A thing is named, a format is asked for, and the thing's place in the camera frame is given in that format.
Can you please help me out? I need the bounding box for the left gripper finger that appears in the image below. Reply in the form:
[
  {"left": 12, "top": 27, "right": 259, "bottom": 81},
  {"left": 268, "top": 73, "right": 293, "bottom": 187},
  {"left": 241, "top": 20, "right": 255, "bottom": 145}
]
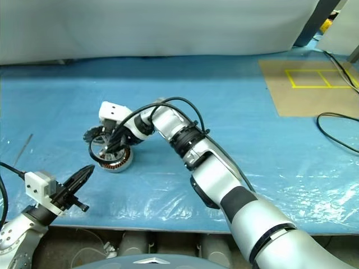
[
  {"left": 69, "top": 170, "right": 94, "bottom": 194},
  {"left": 66, "top": 164, "right": 95, "bottom": 188}
]

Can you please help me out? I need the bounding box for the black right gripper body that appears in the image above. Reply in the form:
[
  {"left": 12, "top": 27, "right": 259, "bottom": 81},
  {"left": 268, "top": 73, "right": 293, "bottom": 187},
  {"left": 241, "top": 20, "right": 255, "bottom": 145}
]
[{"left": 100, "top": 119, "right": 132, "bottom": 150}]

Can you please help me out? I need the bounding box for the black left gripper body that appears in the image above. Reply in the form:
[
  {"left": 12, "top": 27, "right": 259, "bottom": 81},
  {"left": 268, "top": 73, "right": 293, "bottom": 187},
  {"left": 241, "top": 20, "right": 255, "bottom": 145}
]
[{"left": 49, "top": 181, "right": 90, "bottom": 216}]

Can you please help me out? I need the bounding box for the black motor rotor ring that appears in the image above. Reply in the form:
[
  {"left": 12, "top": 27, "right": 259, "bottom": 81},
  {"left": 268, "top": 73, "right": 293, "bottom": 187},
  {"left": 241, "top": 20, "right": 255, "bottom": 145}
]
[{"left": 89, "top": 133, "right": 126, "bottom": 164}]

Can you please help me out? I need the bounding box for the motor stator with copper windings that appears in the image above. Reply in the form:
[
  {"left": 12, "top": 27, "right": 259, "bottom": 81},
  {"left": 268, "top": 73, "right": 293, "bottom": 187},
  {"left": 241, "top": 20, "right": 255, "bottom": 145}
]
[{"left": 97, "top": 147, "right": 135, "bottom": 174}]

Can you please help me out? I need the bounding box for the thin grey metal rod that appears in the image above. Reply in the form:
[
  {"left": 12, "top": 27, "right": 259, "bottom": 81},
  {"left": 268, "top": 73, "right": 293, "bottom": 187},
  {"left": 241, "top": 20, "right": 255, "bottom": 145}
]
[{"left": 13, "top": 133, "right": 34, "bottom": 166}]

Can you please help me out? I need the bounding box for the blue plastic table cover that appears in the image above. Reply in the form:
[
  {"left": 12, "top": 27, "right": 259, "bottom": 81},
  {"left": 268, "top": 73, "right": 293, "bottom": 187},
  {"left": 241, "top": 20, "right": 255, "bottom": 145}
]
[{"left": 0, "top": 44, "right": 359, "bottom": 235}]

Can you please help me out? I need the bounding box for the grey rounded shape under table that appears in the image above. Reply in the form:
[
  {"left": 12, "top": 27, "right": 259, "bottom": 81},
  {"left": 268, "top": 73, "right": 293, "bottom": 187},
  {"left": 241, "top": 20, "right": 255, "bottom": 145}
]
[
  {"left": 200, "top": 234, "right": 234, "bottom": 261},
  {"left": 119, "top": 230, "right": 151, "bottom": 257}
]

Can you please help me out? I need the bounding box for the grey robot torso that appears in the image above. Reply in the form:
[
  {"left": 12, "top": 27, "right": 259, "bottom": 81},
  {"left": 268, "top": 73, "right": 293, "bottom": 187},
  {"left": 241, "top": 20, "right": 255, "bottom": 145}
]
[{"left": 70, "top": 253, "right": 214, "bottom": 269}]

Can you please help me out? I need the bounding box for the white backdrop sheet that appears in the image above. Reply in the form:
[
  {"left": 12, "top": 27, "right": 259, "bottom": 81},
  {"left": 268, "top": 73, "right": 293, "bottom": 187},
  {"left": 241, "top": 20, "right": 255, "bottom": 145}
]
[{"left": 0, "top": 0, "right": 321, "bottom": 67}]

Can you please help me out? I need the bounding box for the brown cardboard sheet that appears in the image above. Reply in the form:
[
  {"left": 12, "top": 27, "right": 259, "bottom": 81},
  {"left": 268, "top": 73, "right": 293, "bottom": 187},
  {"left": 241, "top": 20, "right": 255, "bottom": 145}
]
[{"left": 257, "top": 59, "right": 359, "bottom": 117}]

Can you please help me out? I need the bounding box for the small yellow object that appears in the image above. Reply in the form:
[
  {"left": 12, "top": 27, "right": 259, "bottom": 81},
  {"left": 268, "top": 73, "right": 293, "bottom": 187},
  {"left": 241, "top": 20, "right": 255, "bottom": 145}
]
[{"left": 319, "top": 18, "right": 332, "bottom": 33}]

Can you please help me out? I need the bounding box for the white board panel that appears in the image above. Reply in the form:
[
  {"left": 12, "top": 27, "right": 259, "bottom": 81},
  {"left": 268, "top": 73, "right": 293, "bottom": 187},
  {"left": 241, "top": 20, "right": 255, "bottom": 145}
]
[{"left": 316, "top": 7, "right": 359, "bottom": 56}]

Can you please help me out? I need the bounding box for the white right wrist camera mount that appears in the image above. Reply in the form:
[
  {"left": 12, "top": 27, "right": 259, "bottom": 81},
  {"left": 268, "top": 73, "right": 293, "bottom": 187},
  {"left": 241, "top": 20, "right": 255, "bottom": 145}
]
[{"left": 98, "top": 101, "right": 133, "bottom": 127}]

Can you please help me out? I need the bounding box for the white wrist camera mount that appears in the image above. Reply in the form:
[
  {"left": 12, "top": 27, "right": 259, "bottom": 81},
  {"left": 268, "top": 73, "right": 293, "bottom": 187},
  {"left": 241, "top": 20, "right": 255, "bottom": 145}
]
[
  {"left": 24, "top": 169, "right": 67, "bottom": 217},
  {"left": 98, "top": 101, "right": 133, "bottom": 127}
]

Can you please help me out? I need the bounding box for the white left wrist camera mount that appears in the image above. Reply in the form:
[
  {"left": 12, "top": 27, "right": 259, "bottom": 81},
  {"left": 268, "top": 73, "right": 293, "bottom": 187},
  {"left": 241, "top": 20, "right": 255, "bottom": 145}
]
[{"left": 24, "top": 169, "right": 67, "bottom": 217}]

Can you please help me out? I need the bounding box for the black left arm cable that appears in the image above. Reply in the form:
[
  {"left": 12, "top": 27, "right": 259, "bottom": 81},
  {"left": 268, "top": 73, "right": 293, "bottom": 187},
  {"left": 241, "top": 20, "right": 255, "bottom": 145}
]
[{"left": 0, "top": 161, "right": 27, "bottom": 225}]

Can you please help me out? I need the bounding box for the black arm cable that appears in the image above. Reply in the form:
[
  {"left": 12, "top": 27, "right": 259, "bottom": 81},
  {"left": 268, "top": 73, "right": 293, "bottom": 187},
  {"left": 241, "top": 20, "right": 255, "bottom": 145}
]
[
  {"left": 111, "top": 96, "right": 255, "bottom": 194},
  {"left": 0, "top": 161, "right": 27, "bottom": 225}
]

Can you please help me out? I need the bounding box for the thin white cable under table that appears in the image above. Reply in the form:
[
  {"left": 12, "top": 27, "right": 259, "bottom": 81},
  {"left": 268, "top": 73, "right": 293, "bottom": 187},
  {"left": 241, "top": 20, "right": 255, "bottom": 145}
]
[{"left": 70, "top": 228, "right": 118, "bottom": 262}]

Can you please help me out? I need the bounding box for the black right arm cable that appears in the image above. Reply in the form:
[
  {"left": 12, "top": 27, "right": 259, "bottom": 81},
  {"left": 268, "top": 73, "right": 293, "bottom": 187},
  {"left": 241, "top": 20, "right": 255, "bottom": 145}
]
[{"left": 111, "top": 96, "right": 255, "bottom": 194}]

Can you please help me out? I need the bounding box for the thick black loose cable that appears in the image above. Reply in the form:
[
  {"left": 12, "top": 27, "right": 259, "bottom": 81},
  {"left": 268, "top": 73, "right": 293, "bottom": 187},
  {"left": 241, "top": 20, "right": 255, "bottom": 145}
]
[{"left": 316, "top": 112, "right": 359, "bottom": 155}]

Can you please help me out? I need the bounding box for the thin black cable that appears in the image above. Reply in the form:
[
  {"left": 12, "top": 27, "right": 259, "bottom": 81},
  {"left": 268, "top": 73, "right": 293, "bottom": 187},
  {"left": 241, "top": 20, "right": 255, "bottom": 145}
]
[{"left": 322, "top": 49, "right": 359, "bottom": 94}]

